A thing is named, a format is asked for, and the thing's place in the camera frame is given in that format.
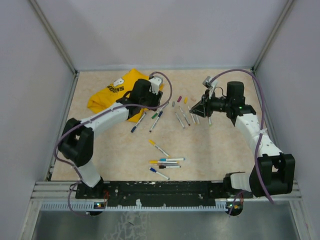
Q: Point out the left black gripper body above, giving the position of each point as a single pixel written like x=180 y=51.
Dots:
x=152 y=100

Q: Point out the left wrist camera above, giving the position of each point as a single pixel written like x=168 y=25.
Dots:
x=156 y=83

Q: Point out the yellow printed t-shirt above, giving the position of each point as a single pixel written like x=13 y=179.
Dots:
x=101 y=103

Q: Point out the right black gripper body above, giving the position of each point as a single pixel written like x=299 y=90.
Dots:
x=207 y=103

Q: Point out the yellow cap rainbow marker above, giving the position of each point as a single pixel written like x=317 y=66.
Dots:
x=193 y=119

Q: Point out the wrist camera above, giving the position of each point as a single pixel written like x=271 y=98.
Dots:
x=156 y=83
x=210 y=84

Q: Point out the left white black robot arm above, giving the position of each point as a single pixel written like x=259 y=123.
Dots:
x=77 y=141

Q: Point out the cyan cap marker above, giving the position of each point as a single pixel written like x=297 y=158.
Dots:
x=172 y=159

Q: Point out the grey cap marker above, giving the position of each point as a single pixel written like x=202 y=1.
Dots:
x=179 y=119

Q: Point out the lime green cap marker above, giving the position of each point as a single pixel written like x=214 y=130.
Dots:
x=209 y=121

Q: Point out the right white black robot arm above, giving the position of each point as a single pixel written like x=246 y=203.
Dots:
x=273 y=171

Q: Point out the navy cap rainbow marker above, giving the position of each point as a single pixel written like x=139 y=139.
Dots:
x=156 y=121

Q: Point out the yellow cap silver marker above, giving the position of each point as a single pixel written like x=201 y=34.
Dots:
x=154 y=162

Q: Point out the black cap marker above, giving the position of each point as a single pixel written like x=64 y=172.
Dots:
x=169 y=166

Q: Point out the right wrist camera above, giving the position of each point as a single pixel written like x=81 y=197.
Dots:
x=210 y=84

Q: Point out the blue cap whiteboard marker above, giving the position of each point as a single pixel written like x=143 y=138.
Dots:
x=159 y=173

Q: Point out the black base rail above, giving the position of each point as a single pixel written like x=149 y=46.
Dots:
x=156 y=194

